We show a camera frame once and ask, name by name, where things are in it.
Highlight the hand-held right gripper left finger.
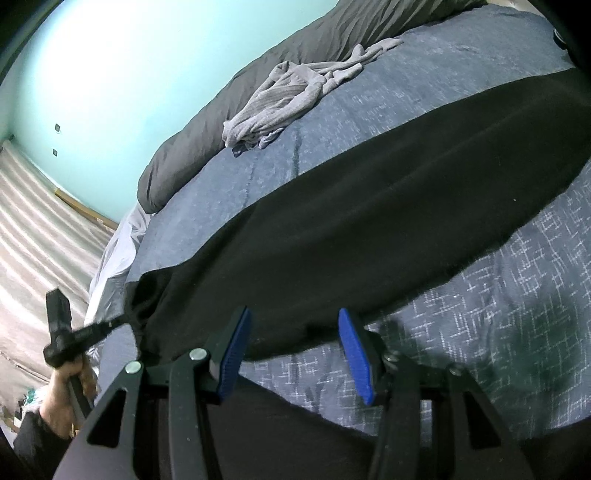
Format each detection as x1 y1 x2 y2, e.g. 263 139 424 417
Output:
53 306 253 480

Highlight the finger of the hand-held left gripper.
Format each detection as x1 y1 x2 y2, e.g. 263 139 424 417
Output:
80 315 136 348

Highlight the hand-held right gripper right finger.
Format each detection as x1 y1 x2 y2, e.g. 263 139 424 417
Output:
338 307 522 480

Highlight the black garment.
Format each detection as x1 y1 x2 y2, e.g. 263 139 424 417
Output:
124 69 591 365

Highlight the person's left forearm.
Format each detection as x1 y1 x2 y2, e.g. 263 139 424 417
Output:
13 408 75 480

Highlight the person's left hand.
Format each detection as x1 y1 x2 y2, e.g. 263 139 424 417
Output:
39 355 101 439

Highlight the white bed sheet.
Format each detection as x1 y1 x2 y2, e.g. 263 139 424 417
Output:
83 203 153 370

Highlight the beige striped rug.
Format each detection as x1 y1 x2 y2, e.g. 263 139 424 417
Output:
0 138 118 416

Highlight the wooden skirting board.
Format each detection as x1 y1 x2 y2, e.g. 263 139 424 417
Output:
54 187 120 230

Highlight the dark grey long pillow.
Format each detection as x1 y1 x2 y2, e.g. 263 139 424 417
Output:
137 0 490 214

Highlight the crumpled light grey garment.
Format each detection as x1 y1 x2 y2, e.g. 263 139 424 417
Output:
222 38 404 158

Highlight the blue patterned bed blanket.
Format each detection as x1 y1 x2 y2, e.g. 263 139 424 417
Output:
99 4 591 444

